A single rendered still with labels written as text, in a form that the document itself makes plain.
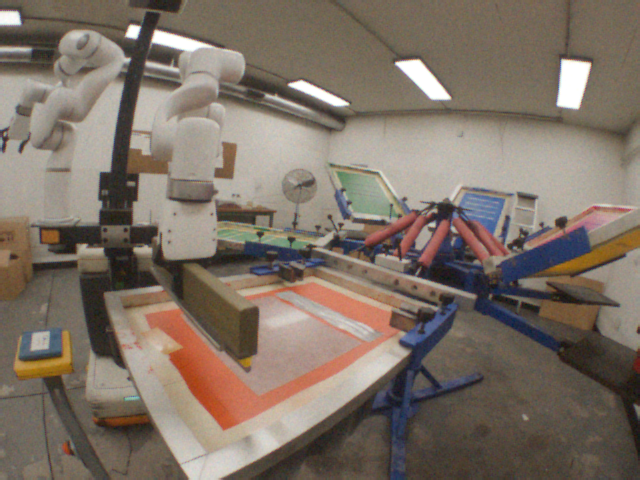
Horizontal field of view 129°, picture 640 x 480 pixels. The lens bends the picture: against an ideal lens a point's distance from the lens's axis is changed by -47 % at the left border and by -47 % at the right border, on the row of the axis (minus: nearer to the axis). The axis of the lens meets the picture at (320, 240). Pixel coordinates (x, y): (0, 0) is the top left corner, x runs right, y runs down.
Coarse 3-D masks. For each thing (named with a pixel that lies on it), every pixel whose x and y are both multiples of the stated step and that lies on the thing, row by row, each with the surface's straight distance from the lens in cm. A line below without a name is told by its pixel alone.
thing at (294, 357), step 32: (320, 320) 76; (384, 320) 82; (224, 352) 59; (288, 352) 60; (320, 352) 62; (352, 352) 64; (192, 384) 51; (224, 384) 51; (256, 384) 51; (288, 384) 52; (224, 416) 46
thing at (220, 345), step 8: (152, 272) 66; (160, 280) 61; (168, 288) 56; (176, 296) 53; (176, 304) 52; (184, 304) 50; (184, 312) 49; (192, 312) 47; (192, 320) 46; (200, 320) 45; (200, 328) 43; (208, 328) 43; (208, 336) 41; (216, 336) 41; (216, 344) 39; (224, 344) 39
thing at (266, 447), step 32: (160, 288) 81; (352, 288) 100; (128, 320) 65; (128, 352) 54; (160, 384) 46; (352, 384) 49; (384, 384) 56; (160, 416) 42; (288, 416) 41; (320, 416) 42; (192, 448) 37; (224, 448) 37; (256, 448) 37; (288, 448) 40
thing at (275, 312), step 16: (288, 288) 95; (304, 288) 97; (320, 288) 99; (256, 304) 81; (272, 304) 82; (288, 304) 83; (320, 304) 85; (336, 304) 87; (160, 320) 72; (176, 320) 71; (272, 320) 73; (288, 320) 74; (176, 336) 65; (192, 336) 65; (176, 352) 60; (192, 352) 59
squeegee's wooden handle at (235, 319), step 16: (160, 272) 64; (192, 272) 46; (208, 272) 46; (192, 288) 47; (208, 288) 41; (224, 288) 40; (192, 304) 48; (208, 304) 42; (224, 304) 37; (240, 304) 35; (208, 320) 43; (224, 320) 38; (240, 320) 35; (256, 320) 36; (224, 336) 39; (240, 336) 36; (256, 336) 37; (240, 352) 37; (256, 352) 39
